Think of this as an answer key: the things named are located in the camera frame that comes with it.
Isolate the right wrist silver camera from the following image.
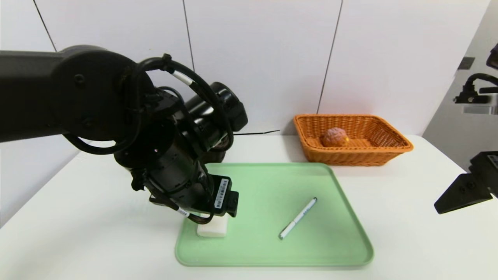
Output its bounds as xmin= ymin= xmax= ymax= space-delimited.
xmin=453 ymin=72 xmax=498 ymax=116

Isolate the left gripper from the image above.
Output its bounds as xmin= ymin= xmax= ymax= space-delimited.
xmin=193 ymin=173 xmax=239 ymax=217

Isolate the brown bread bun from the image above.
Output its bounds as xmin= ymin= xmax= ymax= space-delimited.
xmin=320 ymin=128 xmax=350 ymax=148

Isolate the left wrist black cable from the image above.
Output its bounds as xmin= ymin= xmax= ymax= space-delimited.
xmin=130 ymin=54 xmax=235 ymax=154

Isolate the thin black zip tie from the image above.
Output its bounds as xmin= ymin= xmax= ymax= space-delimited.
xmin=233 ymin=130 xmax=281 ymax=136

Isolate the orange wicker basket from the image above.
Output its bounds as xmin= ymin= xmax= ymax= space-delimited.
xmin=293 ymin=114 xmax=414 ymax=167

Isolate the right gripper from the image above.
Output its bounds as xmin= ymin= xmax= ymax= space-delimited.
xmin=434 ymin=151 xmax=498 ymax=215

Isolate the green plastic tray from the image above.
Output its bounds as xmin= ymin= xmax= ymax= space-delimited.
xmin=175 ymin=163 xmax=375 ymax=268

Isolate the white soap bar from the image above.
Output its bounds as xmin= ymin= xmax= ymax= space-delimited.
xmin=197 ymin=215 xmax=229 ymax=238

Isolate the white pen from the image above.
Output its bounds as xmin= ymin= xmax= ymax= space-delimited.
xmin=279 ymin=197 xmax=317 ymax=240

